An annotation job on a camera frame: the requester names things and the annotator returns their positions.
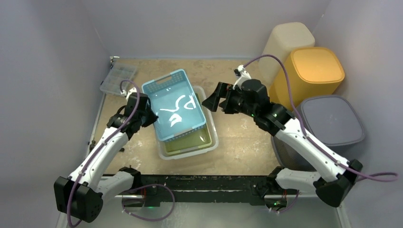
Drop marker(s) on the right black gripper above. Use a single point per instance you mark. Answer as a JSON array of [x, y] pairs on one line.
[[225, 99]]

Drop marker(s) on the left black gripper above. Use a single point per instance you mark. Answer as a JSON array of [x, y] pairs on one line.
[[153, 118]]

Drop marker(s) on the white plastic tray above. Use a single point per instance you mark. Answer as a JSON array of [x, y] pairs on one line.
[[200, 95]]

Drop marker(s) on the light blue plastic crate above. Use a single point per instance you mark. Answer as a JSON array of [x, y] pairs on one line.
[[174, 101]]

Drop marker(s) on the olive green plastic crate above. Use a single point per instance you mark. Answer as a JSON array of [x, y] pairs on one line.
[[198, 139]]

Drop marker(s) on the beige plastic bin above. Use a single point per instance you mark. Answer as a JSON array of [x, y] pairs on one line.
[[283, 39]]

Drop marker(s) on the yellow mesh basket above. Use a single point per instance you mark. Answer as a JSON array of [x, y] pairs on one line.
[[312, 71]]

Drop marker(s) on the grey mesh basket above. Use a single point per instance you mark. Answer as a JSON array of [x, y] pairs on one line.
[[332, 120]]

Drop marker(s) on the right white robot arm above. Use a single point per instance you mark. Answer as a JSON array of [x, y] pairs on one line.
[[333, 176]]

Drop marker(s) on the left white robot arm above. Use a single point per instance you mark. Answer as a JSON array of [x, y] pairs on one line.
[[83, 193]]

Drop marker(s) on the clear compartment organizer box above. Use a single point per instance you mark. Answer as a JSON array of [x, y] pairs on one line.
[[118, 73]]

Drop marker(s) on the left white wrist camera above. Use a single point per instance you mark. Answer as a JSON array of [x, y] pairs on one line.
[[126, 94]]

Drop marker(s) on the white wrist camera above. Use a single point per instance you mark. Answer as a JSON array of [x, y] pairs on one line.
[[242, 75], [126, 94]]

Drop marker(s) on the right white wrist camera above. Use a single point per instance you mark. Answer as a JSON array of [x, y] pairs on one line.
[[242, 75]]

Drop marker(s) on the aluminium frame rail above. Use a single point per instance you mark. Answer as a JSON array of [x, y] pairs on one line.
[[332, 193]]

